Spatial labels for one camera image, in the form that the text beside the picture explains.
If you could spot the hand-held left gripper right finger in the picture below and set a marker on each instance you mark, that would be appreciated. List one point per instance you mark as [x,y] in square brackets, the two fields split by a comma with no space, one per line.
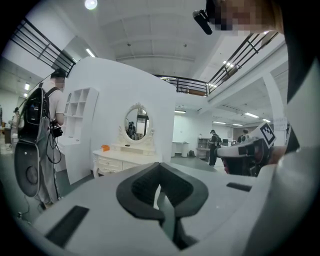
[220,207]

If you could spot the white shelf unit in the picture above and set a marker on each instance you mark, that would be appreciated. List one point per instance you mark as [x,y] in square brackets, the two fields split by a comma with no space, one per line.
[77,110]

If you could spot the black balcony railing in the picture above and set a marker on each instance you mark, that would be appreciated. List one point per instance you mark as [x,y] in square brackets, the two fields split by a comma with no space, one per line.
[42,47]
[240,55]

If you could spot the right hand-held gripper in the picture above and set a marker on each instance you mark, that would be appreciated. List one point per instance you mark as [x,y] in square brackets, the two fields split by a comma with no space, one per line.
[252,160]

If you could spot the black backpack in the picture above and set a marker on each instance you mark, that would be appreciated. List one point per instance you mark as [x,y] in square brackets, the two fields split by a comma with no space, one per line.
[32,117]

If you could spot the white open cabinet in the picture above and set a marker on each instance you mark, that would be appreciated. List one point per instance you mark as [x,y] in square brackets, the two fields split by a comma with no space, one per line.
[202,147]

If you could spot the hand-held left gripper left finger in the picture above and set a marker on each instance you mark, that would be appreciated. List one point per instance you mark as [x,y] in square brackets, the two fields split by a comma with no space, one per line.
[100,225]

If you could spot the orange box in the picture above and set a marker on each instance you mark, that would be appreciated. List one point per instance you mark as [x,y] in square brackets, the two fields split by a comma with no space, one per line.
[105,148]

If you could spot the black head-worn camera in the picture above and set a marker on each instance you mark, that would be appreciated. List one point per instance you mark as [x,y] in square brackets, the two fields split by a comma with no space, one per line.
[203,21]

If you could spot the person's head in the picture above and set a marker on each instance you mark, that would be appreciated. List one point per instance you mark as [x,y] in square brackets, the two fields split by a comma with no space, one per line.
[245,15]

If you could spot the ceiling tube light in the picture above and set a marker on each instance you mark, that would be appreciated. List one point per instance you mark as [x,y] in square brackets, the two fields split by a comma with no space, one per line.
[90,52]
[251,115]

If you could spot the person's black shirt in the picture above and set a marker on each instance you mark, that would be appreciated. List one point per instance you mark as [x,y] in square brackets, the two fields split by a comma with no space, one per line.
[300,50]

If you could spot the person's right forearm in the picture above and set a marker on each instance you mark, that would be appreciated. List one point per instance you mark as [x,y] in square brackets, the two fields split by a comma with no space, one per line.
[278,155]

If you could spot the white oval framed mirror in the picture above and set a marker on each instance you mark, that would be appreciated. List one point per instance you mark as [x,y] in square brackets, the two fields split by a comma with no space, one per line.
[137,123]

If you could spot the white ornate dressing table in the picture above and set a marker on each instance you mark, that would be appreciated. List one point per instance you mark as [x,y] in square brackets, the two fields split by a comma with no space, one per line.
[117,161]

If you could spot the round ceiling lamp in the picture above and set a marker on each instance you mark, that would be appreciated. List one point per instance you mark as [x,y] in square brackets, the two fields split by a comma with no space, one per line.
[91,4]

